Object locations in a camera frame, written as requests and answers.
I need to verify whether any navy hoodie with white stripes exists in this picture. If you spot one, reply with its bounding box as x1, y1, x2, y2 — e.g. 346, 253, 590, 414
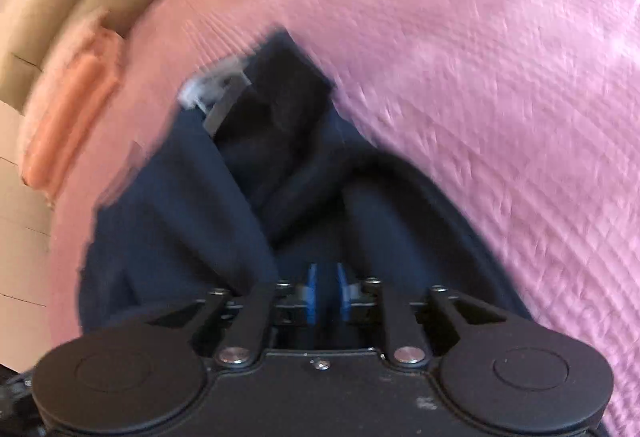
78, 31, 528, 332

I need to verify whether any pink bedspread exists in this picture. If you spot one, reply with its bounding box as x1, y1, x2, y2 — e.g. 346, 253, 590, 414
49, 0, 639, 436

